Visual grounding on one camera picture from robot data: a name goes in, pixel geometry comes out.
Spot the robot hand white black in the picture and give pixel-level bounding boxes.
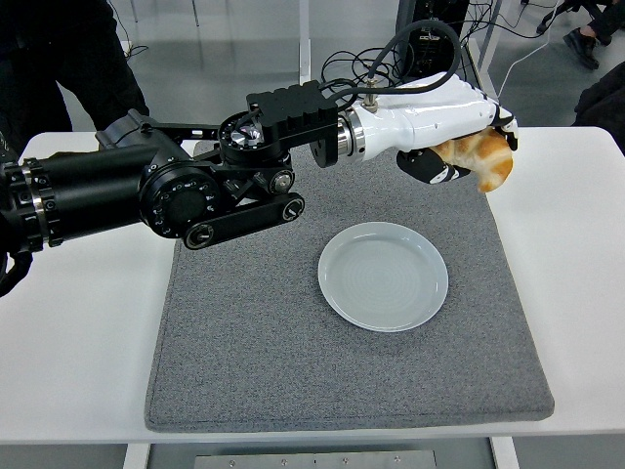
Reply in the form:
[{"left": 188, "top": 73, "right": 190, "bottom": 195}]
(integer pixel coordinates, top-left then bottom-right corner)
[{"left": 358, "top": 71, "right": 521, "bottom": 187}]

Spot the croissant bread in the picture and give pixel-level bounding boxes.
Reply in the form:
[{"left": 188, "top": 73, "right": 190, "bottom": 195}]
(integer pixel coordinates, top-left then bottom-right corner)
[{"left": 434, "top": 127, "right": 515, "bottom": 194}]

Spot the pale grey round plate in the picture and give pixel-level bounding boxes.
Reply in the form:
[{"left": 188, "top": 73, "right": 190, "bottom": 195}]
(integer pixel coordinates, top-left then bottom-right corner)
[{"left": 317, "top": 221, "right": 450, "bottom": 332}]

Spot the grey metal plate with screws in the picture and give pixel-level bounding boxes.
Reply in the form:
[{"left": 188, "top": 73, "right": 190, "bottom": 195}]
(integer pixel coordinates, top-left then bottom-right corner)
[{"left": 193, "top": 449, "right": 438, "bottom": 469}]

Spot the black computer tower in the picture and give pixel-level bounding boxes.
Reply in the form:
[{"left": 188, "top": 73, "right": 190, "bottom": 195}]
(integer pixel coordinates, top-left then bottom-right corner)
[{"left": 395, "top": 0, "right": 470, "bottom": 79}]

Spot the white desk leg with foot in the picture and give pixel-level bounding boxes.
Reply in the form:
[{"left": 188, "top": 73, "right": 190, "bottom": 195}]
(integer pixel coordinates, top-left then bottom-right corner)
[{"left": 466, "top": 0, "right": 504, "bottom": 102}]

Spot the black office chair base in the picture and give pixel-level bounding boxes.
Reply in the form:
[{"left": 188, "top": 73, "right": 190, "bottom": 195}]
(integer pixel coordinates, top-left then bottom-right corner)
[{"left": 535, "top": 0, "right": 587, "bottom": 36}]

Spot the seated person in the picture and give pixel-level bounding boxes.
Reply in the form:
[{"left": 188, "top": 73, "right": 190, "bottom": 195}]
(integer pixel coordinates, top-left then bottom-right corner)
[{"left": 561, "top": 0, "right": 625, "bottom": 70}]

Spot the grey fabric mat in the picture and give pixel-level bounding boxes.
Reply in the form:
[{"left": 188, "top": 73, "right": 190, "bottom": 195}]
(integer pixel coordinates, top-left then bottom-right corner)
[{"left": 144, "top": 135, "right": 556, "bottom": 434}]

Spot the white table leg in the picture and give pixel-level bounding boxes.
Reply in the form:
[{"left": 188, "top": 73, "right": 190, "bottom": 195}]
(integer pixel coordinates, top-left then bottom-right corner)
[
  {"left": 490, "top": 436, "right": 520, "bottom": 469},
  {"left": 121, "top": 442, "right": 151, "bottom": 469}
]

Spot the standing person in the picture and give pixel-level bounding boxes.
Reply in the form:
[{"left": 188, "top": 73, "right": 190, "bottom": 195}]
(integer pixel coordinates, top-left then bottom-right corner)
[{"left": 0, "top": 0, "right": 150, "bottom": 162}]

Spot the white floor cable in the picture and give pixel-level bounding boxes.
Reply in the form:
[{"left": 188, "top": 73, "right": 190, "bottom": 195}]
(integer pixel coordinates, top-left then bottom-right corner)
[{"left": 497, "top": 33, "right": 561, "bottom": 97}]

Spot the black coiled floor cable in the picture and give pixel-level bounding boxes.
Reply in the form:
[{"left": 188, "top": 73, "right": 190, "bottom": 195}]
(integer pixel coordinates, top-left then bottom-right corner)
[{"left": 320, "top": 47, "right": 406, "bottom": 94}]

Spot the white desk leg single post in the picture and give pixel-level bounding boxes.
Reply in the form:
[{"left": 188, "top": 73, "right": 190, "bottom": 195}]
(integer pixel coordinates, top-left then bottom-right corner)
[{"left": 297, "top": 0, "right": 313, "bottom": 87}]

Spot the thin black floor cable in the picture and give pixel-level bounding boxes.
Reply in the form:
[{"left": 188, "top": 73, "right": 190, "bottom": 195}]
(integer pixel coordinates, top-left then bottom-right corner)
[{"left": 106, "top": 0, "right": 148, "bottom": 60}]

